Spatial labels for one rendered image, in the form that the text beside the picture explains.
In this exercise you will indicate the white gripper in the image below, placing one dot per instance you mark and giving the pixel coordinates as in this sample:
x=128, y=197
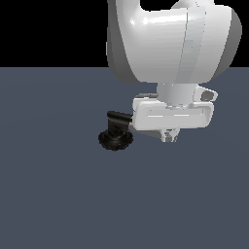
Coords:
x=173, y=115

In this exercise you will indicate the black faucet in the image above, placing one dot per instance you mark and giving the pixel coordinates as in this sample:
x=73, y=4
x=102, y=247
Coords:
x=115, y=132

